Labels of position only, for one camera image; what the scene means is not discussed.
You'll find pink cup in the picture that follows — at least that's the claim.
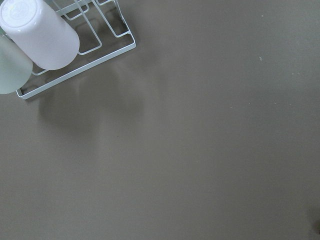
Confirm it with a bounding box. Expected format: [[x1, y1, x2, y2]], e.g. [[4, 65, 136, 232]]
[[0, 0, 80, 70]]

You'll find white wire cup rack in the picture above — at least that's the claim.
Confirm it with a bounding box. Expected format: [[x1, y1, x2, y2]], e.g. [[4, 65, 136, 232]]
[[16, 0, 136, 100]]

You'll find white cup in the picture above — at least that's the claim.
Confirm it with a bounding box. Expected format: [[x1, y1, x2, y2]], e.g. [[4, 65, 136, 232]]
[[0, 35, 33, 94]]

